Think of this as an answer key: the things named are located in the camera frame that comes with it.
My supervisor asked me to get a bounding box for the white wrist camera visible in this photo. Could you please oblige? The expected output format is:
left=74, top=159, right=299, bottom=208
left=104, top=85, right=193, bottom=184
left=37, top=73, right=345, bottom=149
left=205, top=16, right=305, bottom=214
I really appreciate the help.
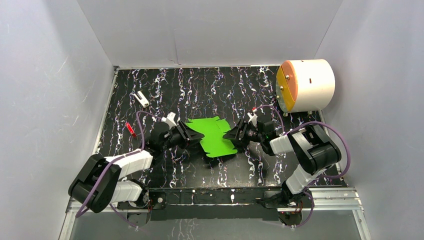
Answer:
left=247, top=107, right=258, bottom=127
left=161, top=112, right=177, bottom=129

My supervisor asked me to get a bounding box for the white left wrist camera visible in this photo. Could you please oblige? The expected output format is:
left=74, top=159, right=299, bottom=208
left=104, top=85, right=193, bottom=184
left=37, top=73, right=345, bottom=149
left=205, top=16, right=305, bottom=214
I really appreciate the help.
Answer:
left=161, top=112, right=177, bottom=129

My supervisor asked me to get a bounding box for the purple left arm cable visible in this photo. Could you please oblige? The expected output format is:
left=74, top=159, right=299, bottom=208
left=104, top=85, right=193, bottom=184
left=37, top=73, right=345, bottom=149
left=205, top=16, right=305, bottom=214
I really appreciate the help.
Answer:
left=75, top=110, right=165, bottom=229

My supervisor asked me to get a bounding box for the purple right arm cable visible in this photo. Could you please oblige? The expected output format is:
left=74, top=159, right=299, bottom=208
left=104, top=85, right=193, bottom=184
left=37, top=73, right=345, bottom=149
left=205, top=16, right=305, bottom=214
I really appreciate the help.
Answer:
left=253, top=104, right=351, bottom=229

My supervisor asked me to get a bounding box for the white cylinder with coloured face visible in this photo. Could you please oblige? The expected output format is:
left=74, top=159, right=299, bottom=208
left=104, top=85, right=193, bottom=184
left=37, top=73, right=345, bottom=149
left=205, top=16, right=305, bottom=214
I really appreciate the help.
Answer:
left=275, top=59, right=336, bottom=113

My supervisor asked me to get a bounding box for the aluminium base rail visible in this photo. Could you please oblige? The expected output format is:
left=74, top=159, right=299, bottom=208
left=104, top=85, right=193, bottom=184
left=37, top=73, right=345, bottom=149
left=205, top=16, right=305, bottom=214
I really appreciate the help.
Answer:
left=85, top=186, right=364, bottom=213

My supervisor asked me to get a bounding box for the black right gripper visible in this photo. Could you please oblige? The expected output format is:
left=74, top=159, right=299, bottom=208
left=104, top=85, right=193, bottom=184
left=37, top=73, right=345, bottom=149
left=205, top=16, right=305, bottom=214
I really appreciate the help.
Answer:
left=222, top=117, right=264, bottom=147

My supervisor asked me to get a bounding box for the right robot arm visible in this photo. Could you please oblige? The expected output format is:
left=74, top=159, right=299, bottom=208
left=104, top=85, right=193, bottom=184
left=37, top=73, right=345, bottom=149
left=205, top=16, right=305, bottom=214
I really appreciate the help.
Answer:
left=223, top=116, right=342, bottom=207

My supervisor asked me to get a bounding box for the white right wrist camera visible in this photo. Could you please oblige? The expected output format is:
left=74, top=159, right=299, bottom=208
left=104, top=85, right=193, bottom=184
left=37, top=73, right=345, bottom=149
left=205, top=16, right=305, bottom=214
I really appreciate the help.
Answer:
left=247, top=107, right=258, bottom=127

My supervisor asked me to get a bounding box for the small white plastic clip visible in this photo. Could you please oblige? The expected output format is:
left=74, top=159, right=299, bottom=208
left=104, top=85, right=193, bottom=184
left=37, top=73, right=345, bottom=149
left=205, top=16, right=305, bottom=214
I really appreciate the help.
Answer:
left=133, top=91, right=150, bottom=108

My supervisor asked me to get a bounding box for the small red marker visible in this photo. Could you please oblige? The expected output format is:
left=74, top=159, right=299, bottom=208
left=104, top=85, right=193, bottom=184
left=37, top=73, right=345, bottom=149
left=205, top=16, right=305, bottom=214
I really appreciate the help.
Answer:
left=125, top=122, right=137, bottom=138

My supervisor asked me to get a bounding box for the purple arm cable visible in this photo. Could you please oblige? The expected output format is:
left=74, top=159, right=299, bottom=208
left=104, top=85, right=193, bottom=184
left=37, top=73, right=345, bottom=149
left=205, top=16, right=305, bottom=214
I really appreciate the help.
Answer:
left=75, top=110, right=165, bottom=229
left=253, top=104, right=351, bottom=229

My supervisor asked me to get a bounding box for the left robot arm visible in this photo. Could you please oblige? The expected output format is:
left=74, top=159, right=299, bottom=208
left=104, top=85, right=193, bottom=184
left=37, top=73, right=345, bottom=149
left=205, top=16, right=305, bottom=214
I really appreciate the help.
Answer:
left=68, top=121, right=204, bottom=213

